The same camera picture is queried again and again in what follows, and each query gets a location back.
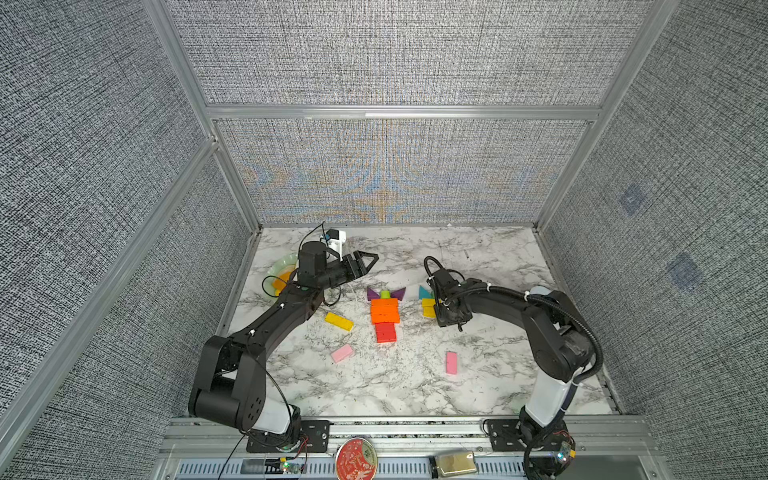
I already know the red block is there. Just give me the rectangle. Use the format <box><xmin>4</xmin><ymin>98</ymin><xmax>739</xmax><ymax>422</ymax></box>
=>
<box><xmin>375</xmin><ymin>323</ymin><xmax>396</xmax><ymax>336</ymax></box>
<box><xmin>376</xmin><ymin>332</ymin><xmax>397</xmax><ymax>343</ymax></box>

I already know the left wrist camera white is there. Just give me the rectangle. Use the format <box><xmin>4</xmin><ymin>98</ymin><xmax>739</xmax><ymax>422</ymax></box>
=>
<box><xmin>322</xmin><ymin>228</ymin><xmax>347</xmax><ymax>257</ymax></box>

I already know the toy orange slice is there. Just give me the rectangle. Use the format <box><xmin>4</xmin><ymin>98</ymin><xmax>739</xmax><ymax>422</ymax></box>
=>
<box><xmin>272</xmin><ymin>270</ymin><xmax>293</xmax><ymax>296</ymax></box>

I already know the gold metal box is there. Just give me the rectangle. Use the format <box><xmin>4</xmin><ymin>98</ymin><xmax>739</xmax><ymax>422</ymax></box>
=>
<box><xmin>429</xmin><ymin>451</ymin><xmax>478</xmax><ymax>479</ymax></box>

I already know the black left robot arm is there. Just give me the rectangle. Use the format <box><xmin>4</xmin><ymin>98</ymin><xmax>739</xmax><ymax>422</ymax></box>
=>
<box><xmin>188</xmin><ymin>241</ymin><xmax>379</xmax><ymax>437</ymax></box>

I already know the pink block left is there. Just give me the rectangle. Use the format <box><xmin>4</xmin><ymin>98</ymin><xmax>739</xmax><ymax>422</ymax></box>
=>
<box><xmin>331</xmin><ymin>344</ymin><xmax>354</xmax><ymax>363</ymax></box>

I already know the pink block right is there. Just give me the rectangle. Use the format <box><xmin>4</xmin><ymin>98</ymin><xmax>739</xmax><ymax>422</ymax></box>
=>
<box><xmin>445</xmin><ymin>351</ymin><xmax>458</xmax><ymax>375</ymax></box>

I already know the red round tin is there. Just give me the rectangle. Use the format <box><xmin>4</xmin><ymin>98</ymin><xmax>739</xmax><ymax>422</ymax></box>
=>
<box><xmin>335</xmin><ymin>438</ymin><xmax>378</xmax><ymax>480</ymax></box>

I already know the green wavy plate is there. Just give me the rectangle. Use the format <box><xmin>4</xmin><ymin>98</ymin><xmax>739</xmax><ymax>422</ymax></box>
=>
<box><xmin>261</xmin><ymin>252</ymin><xmax>298</xmax><ymax>298</ymax></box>

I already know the white lidded cup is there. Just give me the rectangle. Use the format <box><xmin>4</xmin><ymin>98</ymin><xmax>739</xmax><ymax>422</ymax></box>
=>
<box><xmin>530</xmin><ymin>286</ymin><xmax>551</xmax><ymax>296</ymax></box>

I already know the pink block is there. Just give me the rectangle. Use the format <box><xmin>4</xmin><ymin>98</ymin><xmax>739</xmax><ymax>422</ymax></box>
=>
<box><xmin>331</xmin><ymin>344</ymin><xmax>354</xmax><ymax>363</ymax></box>
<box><xmin>445</xmin><ymin>351</ymin><xmax>458</xmax><ymax>375</ymax></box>

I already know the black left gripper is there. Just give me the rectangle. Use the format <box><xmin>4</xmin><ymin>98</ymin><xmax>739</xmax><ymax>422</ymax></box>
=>
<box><xmin>316</xmin><ymin>251</ymin><xmax>378</xmax><ymax>292</ymax></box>

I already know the orange block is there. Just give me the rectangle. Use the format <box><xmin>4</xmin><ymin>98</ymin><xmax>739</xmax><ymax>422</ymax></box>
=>
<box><xmin>371</xmin><ymin>314</ymin><xmax>400</xmax><ymax>325</ymax></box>
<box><xmin>371</xmin><ymin>298</ymin><xmax>399</xmax><ymax>309</ymax></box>
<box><xmin>371</xmin><ymin>304</ymin><xmax>399</xmax><ymax>317</ymax></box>

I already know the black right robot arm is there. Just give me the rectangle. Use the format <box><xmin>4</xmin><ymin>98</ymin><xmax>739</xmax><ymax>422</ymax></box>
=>
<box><xmin>427</xmin><ymin>268</ymin><xmax>604</xmax><ymax>449</ymax></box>

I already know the teal triangle block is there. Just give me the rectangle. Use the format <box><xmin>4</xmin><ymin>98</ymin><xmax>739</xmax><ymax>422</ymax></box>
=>
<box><xmin>419</xmin><ymin>285</ymin><xmax>434</xmax><ymax>300</ymax></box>

